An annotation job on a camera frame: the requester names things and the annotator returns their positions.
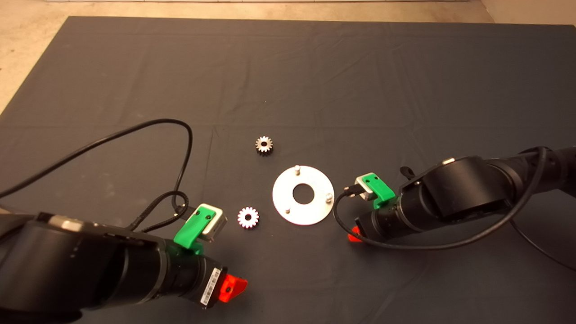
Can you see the dark grey table cloth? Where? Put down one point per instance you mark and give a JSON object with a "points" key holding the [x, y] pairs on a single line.
{"points": [[315, 67]]}

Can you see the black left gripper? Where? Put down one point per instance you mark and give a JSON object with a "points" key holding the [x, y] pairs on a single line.
{"points": [[189, 276]]}

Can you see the round metal carrier plate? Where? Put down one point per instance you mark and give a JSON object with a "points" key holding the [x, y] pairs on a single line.
{"points": [[315, 211]]}

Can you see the silver camera box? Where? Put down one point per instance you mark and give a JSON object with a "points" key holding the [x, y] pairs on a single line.
{"points": [[217, 225], [363, 186]]}

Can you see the silver left camera box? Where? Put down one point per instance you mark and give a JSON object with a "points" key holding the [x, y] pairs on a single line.
{"points": [[217, 225]]}

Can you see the steel planetary gear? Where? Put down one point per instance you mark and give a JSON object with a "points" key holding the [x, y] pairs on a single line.
{"points": [[258, 146], [253, 218]]}

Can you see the silver right camera box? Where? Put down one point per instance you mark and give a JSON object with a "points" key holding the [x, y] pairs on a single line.
{"points": [[363, 186]]}

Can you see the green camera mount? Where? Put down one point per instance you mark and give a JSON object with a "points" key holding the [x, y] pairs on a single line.
{"points": [[382, 189], [189, 229]]}

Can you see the green left camera mount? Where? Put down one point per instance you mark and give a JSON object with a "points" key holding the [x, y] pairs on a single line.
{"points": [[189, 229]]}

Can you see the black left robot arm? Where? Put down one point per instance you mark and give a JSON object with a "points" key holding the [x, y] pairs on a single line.
{"points": [[67, 270]]}

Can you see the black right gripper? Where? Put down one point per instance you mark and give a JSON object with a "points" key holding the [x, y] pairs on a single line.
{"points": [[384, 222]]}

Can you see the green right camera mount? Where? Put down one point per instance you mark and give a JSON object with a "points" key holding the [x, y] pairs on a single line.
{"points": [[382, 189]]}

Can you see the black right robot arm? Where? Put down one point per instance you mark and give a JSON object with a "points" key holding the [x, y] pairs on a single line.
{"points": [[459, 189]]}

